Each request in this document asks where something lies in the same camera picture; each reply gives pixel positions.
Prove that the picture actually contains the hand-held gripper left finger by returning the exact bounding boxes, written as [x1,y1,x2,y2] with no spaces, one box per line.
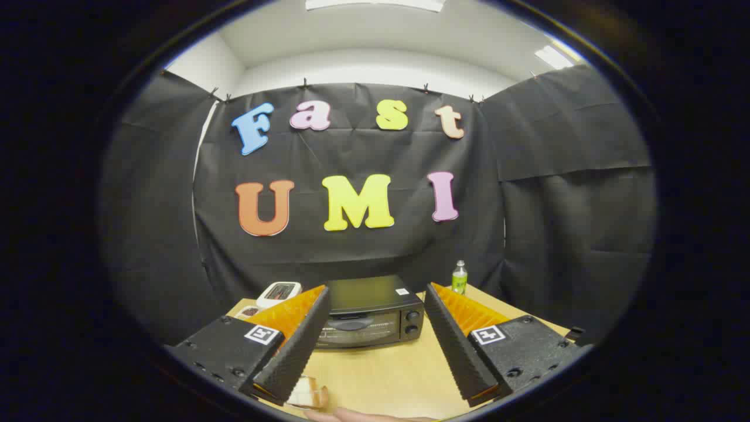
[167,285,332,406]

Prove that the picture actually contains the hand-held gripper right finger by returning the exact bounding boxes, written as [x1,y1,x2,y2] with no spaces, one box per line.
[424,283,592,408]

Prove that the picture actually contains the lettuce sandwich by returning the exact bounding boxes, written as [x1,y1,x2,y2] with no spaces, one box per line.
[288,375,330,409]

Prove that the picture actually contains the black toaster oven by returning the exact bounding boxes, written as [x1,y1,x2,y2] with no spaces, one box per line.
[315,275,425,349]

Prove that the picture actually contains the white pop-up toaster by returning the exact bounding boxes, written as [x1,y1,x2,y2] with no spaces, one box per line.
[256,281,302,309]

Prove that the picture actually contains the black backdrop cloth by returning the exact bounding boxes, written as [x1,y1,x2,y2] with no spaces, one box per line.
[100,64,657,346]

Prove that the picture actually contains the ceiling light panel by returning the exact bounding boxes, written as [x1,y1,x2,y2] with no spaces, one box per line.
[305,0,446,12]
[534,46,576,70]

